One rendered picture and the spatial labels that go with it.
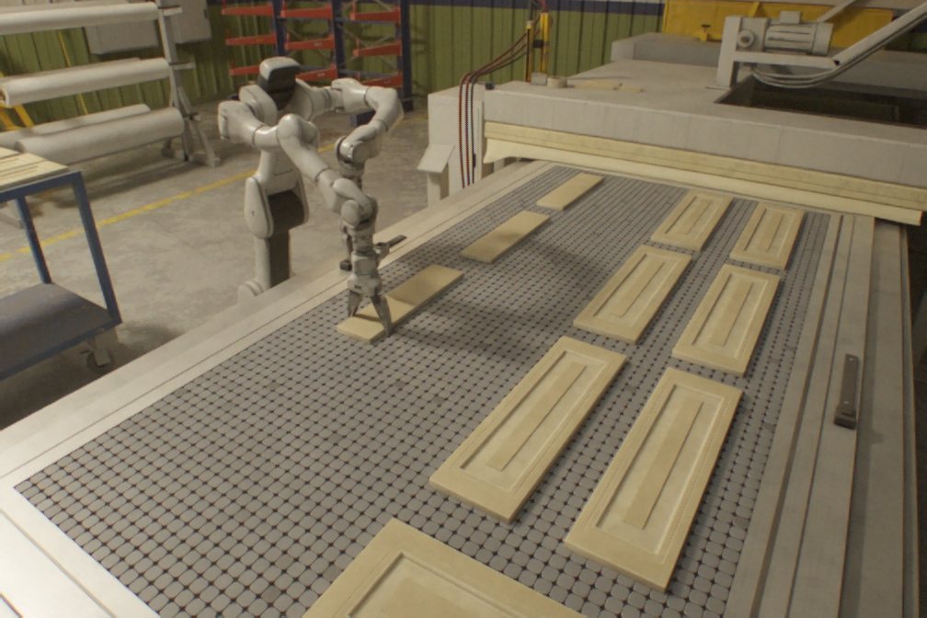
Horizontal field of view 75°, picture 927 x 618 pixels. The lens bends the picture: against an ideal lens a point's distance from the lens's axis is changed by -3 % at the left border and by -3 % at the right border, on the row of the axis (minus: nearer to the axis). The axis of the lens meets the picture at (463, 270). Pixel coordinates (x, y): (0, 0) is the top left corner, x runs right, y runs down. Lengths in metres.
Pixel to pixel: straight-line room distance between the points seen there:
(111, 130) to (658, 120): 4.64
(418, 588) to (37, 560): 0.71
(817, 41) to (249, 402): 3.34
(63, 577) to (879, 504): 1.60
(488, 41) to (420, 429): 7.39
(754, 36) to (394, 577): 3.42
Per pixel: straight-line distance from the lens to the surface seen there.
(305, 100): 2.30
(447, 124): 4.29
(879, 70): 5.38
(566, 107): 3.44
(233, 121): 2.05
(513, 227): 2.49
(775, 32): 3.97
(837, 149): 3.18
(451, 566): 1.21
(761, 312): 2.09
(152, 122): 6.43
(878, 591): 1.43
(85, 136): 6.14
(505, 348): 1.76
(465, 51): 8.79
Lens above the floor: 1.84
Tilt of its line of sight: 27 degrees down
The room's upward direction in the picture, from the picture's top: straight up
